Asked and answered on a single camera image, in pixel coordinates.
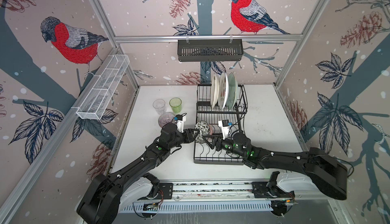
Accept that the white mesh wall shelf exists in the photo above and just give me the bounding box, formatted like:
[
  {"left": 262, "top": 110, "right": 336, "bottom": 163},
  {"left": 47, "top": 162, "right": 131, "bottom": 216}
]
[{"left": 76, "top": 54, "right": 130, "bottom": 120}]

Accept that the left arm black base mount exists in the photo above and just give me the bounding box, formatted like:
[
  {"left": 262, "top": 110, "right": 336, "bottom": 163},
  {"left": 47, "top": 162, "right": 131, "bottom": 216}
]
[{"left": 143, "top": 173, "right": 173, "bottom": 200}]

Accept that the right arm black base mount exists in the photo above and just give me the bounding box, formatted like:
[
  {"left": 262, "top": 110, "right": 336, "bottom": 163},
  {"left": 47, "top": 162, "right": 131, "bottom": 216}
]
[{"left": 251, "top": 171, "right": 295, "bottom": 199}]

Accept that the clear plastic cup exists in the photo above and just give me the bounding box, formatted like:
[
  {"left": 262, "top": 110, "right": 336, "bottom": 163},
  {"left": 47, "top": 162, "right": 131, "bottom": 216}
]
[{"left": 153, "top": 99, "right": 167, "bottom": 115}]

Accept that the pale green plate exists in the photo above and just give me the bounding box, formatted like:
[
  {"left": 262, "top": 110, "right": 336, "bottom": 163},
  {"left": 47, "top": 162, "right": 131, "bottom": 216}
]
[{"left": 226, "top": 73, "right": 238, "bottom": 110}]

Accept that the horizontal aluminium frame bar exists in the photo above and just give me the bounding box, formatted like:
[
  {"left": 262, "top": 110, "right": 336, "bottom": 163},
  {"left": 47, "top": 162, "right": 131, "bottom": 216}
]
[{"left": 114, "top": 34, "right": 304, "bottom": 44}]

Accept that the pink floral bowl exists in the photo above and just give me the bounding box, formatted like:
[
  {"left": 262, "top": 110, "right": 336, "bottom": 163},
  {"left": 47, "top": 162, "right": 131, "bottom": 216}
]
[{"left": 195, "top": 121, "right": 215, "bottom": 144}]

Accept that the green glass tumbler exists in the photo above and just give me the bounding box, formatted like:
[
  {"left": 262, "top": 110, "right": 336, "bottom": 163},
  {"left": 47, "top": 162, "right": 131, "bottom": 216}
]
[{"left": 169, "top": 98, "right": 182, "bottom": 114}]

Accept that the black hanging wall basket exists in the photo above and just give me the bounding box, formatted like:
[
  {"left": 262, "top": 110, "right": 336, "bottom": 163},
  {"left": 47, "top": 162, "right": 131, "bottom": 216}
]
[{"left": 177, "top": 39, "right": 244, "bottom": 62}]

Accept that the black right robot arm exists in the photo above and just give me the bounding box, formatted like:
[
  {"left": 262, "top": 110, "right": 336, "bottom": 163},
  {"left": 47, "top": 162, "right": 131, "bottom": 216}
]
[{"left": 202, "top": 133, "right": 348, "bottom": 201}]

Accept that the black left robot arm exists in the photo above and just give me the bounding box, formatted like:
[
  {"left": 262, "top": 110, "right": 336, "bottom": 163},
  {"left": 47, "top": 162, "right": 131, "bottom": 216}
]
[{"left": 76, "top": 123, "right": 200, "bottom": 224}]

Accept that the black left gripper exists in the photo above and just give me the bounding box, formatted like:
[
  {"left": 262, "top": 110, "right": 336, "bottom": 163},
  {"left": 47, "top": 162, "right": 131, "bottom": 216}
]
[{"left": 168, "top": 128, "right": 200, "bottom": 150}]

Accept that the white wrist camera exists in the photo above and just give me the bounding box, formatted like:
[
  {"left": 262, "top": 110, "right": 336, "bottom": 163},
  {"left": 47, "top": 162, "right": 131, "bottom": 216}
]
[
  {"left": 218, "top": 119, "right": 232, "bottom": 140},
  {"left": 174, "top": 113, "right": 187, "bottom": 133}
]

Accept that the cream plate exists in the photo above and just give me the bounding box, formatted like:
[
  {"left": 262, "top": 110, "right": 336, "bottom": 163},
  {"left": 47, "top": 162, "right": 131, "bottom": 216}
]
[{"left": 210, "top": 74, "right": 219, "bottom": 109}]

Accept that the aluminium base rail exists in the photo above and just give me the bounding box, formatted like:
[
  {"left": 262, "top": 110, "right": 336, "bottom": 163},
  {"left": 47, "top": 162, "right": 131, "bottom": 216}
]
[{"left": 89, "top": 179, "right": 305, "bottom": 214}]

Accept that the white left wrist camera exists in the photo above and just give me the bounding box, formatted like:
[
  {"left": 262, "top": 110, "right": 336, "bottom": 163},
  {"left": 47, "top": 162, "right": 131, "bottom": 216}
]
[{"left": 174, "top": 113, "right": 187, "bottom": 133}]

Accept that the black wire dish rack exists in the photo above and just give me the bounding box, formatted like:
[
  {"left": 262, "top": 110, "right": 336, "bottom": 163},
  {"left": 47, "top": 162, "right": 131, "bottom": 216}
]
[{"left": 193, "top": 83, "right": 249, "bottom": 166}]

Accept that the white patterned plate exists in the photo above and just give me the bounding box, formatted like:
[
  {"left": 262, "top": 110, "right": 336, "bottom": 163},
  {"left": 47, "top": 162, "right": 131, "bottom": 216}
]
[{"left": 218, "top": 73, "right": 228, "bottom": 110}]

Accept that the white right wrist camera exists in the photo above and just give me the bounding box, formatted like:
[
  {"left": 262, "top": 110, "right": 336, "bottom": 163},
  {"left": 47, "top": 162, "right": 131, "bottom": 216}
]
[{"left": 218, "top": 119, "right": 232, "bottom": 140}]

